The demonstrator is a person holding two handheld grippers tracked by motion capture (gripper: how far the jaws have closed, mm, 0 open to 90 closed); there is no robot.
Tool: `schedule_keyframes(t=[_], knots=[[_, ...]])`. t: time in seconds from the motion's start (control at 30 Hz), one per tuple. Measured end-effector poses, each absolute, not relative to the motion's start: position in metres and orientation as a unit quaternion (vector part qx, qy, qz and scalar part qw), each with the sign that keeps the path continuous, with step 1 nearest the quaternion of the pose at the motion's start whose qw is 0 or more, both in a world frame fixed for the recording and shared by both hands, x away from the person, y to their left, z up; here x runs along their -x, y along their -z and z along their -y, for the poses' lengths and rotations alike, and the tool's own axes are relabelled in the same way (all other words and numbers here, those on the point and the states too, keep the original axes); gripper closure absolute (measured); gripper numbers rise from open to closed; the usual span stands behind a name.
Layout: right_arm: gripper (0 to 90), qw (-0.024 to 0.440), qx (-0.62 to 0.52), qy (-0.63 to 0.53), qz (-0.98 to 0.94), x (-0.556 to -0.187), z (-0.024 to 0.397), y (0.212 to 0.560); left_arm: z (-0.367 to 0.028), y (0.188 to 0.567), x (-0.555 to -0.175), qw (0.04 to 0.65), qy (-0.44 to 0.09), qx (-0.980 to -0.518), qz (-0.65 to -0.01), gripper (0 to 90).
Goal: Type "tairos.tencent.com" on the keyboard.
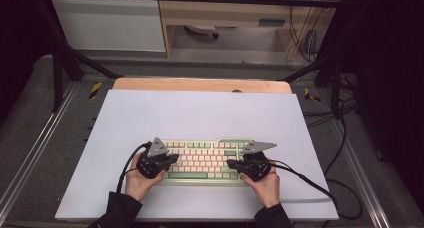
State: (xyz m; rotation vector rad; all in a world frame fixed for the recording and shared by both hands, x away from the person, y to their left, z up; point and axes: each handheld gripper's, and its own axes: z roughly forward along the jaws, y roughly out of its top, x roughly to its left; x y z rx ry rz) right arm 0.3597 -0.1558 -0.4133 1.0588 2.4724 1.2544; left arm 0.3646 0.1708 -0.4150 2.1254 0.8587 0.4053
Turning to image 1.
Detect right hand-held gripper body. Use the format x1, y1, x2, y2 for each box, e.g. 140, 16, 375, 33
238, 140, 278, 183

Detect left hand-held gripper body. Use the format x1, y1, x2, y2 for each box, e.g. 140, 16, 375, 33
136, 136, 172, 180

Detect cream pink green keyboard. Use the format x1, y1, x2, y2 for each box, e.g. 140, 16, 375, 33
161, 138, 262, 188

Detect person's left hand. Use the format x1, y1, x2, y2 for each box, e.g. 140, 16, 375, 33
124, 152, 167, 203

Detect person's right hand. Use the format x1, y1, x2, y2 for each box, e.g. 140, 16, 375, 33
239, 163, 281, 209

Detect white table board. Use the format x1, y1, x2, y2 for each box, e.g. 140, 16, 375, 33
54, 89, 340, 222

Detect right yellow clamp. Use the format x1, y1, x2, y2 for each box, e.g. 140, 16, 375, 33
302, 86, 322, 104

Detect yellow clamp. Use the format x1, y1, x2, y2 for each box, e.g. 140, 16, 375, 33
87, 81, 103, 101
302, 86, 322, 104

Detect wooden table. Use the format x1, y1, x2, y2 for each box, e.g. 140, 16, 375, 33
112, 76, 294, 95

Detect left yellow clamp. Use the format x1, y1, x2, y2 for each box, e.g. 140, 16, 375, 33
87, 81, 103, 101

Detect white chair base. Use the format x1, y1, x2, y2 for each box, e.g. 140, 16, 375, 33
183, 24, 221, 40

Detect white cabinet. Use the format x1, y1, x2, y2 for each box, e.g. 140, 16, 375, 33
49, 0, 167, 53

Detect light wooden desk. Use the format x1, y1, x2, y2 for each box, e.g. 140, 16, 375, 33
156, 0, 345, 61

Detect black curtain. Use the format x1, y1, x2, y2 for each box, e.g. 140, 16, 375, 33
0, 0, 46, 124
342, 0, 424, 207

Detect left hand-held gripper cable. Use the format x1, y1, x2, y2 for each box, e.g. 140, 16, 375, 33
115, 140, 153, 194

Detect hand-held gripper cable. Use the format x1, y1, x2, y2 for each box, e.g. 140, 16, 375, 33
268, 114, 364, 221
115, 140, 153, 194

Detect black floor cables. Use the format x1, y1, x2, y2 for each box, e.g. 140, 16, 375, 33
301, 72, 360, 130

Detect aluminium floor rail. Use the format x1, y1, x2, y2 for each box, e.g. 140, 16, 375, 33
0, 82, 80, 216
327, 120, 392, 228

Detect right hand-held gripper cable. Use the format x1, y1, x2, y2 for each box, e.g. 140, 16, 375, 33
268, 114, 364, 221

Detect hanging black cables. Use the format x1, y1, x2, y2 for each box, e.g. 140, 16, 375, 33
287, 4, 327, 64

